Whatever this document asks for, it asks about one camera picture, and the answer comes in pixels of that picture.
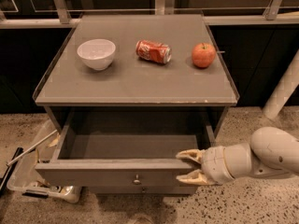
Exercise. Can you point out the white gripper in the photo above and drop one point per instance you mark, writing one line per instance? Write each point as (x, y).
(213, 164)

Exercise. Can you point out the grey top drawer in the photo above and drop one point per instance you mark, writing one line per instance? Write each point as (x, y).
(114, 148)

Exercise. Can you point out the grey drawer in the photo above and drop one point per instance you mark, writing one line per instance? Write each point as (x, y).
(169, 190)
(114, 148)

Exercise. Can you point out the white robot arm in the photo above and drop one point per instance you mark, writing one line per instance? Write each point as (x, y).
(271, 153)

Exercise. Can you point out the grey bottom drawer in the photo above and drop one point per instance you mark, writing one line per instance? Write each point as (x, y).
(169, 190)

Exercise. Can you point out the grey drawer cabinet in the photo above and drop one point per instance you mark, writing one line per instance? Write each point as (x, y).
(131, 81)

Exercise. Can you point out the red apple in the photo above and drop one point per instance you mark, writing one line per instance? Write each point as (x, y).
(203, 55)

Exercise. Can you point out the crushed red soda can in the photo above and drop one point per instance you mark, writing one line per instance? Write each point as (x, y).
(153, 51)

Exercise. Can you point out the white ceramic bowl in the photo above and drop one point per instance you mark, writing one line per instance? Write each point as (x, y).
(97, 54)

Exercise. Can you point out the clear plastic trash bin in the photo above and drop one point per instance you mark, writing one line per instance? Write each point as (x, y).
(25, 178)

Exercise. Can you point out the grey metal rod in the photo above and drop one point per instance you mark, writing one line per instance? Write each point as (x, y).
(31, 148)

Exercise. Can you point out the black flat bar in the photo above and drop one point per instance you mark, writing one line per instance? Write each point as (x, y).
(10, 168)

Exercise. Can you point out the metal window railing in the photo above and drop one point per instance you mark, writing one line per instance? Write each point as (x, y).
(18, 14)

